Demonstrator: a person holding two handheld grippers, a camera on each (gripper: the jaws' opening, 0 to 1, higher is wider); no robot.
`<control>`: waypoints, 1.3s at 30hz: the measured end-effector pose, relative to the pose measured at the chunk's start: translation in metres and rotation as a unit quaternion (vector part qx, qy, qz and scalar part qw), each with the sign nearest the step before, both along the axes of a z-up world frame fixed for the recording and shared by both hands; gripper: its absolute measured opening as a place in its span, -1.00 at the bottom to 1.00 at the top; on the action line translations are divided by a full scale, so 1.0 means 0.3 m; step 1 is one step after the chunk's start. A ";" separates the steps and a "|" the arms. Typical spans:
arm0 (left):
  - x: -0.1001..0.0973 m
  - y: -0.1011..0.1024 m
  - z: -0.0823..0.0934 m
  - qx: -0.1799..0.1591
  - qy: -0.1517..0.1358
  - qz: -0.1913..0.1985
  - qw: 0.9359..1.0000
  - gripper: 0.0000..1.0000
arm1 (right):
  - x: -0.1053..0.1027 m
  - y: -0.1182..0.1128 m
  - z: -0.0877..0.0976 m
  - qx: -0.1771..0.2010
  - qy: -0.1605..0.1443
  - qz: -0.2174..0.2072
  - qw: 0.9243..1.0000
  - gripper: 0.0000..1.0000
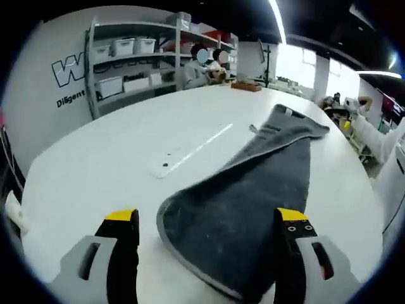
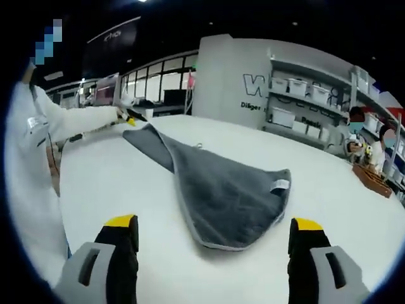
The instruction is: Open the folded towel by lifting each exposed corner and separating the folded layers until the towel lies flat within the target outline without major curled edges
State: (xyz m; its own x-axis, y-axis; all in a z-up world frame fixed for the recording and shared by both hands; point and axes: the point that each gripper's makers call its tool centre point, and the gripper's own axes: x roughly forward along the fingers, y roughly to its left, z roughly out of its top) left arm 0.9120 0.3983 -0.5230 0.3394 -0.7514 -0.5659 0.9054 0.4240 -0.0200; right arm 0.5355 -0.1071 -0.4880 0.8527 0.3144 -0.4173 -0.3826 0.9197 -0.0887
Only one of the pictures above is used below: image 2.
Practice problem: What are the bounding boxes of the white chest device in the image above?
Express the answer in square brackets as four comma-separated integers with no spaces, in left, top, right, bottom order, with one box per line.
[27,116,49,130]

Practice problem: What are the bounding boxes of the grey metal shelf rack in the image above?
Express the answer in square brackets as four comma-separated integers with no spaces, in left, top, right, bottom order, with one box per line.
[262,53,405,198]

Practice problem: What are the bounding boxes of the monitor screen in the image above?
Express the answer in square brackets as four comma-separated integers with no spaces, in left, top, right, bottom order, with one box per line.
[94,75,121,104]

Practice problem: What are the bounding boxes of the brown wooden tray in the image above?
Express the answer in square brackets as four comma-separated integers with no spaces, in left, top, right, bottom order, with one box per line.
[352,163,394,200]

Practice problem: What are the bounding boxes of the grey towel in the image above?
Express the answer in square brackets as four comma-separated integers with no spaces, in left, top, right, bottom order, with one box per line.
[122,123,292,251]

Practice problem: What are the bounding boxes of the black hanging sign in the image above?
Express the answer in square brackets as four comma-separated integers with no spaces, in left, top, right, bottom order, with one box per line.
[87,16,142,49]

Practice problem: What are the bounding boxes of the rows of white storage bins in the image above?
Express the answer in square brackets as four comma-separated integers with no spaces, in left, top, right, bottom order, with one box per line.
[270,65,405,186]

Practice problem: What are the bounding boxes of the person's torso in white clothing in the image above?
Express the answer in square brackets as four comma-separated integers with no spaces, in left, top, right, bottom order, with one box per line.
[4,61,72,286]

